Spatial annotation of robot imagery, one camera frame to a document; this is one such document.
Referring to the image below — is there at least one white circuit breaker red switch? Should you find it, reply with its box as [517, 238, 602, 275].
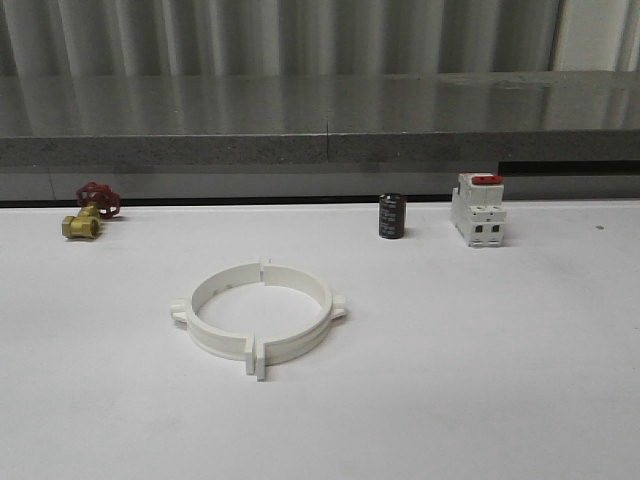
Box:
[451, 173, 506, 247]

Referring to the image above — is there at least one white half clamp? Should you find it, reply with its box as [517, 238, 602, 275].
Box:
[252, 264, 346, 381]
[170, 263, 266, 380]

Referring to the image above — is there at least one grey stone counter ledge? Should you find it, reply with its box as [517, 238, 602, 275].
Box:
[1, 72, 639, 205]

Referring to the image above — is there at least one black cylindrical capacitor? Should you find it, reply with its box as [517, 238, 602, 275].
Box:
[379, 193, 406, 239]

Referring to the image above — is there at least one brass valve red handwheel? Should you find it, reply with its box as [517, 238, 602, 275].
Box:
[61, 182, 121, 239]

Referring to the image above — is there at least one white pleated curtain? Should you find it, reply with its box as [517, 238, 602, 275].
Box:
[1, 1, 639, 77]

